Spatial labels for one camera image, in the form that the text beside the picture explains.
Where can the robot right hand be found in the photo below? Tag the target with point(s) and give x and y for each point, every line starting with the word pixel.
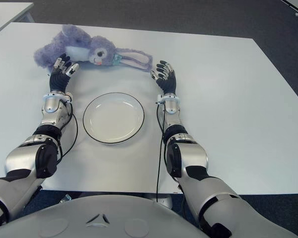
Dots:
pixel 168 81

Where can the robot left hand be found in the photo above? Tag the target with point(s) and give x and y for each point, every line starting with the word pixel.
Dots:
pixel 58 80

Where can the grey table leg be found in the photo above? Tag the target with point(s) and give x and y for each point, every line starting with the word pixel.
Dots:
pixel 166 199

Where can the robot left arm silver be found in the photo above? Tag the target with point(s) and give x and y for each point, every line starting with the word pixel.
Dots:
pixel 20 158

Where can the purple plush bunny doll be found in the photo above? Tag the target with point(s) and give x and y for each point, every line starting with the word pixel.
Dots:
pixel 101 47

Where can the small clear plastic piece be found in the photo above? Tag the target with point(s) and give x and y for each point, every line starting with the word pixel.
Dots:
pixel 66 197

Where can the white plate black rim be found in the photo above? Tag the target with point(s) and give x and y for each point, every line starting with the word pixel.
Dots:
pixel 113 119

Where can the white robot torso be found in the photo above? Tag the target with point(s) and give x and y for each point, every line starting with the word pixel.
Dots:
pixel 64 218

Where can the robot right arm silver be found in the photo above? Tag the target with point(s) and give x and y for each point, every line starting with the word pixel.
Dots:
pixel 191 153

